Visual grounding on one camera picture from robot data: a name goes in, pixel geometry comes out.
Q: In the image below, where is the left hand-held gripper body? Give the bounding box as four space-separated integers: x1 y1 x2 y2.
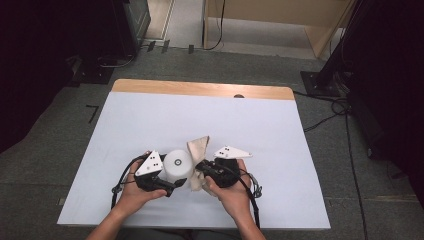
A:
133 150 177 198

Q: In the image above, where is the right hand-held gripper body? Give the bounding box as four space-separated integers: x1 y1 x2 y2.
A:
205 144 254 189

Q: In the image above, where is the beige cloth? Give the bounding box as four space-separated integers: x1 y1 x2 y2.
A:
185 135 214 194

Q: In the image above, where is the person's left hand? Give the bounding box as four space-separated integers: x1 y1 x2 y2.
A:
115 150 168 214

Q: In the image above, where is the person's right hand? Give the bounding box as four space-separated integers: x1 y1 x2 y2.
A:
205 158 252 223

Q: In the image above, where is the white table mat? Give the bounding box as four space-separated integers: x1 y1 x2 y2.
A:
57 91 331 230

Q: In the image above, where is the person's lap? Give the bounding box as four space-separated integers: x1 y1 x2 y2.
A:
118 228 243 240

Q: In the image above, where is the wooden table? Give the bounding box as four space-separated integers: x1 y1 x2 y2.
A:
57 78 331 232

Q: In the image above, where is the black metal stand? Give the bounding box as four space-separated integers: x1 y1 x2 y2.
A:
299 0 368 99

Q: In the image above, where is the black cabinet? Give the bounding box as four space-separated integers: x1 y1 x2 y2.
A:
111 0 152 60

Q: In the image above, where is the dark curtain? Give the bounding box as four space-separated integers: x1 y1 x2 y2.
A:
343 0 424 213
0 0 116 155

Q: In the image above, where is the light wooden shelf unit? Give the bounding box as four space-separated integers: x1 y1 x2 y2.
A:
202 0 355 60

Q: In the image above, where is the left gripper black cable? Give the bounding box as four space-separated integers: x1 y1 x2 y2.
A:
110 155 148 211

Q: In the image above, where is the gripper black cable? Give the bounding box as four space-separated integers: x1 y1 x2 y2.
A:
110 155 148 211
226 164 264 230

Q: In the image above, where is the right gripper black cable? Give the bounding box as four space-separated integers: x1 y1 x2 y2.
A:
226 164 264 230

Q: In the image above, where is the thin black floor cable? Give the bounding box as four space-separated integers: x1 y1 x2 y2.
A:
97 53 137 70

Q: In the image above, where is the black flat base plate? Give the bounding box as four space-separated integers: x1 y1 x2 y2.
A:
70 56 116 85

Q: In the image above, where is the looped black floor cable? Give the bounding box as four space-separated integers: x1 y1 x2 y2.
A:
293 89 352 133

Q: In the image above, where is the long black floor cable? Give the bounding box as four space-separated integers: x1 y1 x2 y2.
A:
344 113 370 240

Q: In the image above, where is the hanging black cable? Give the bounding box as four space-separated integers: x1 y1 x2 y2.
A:
202 0 227 52

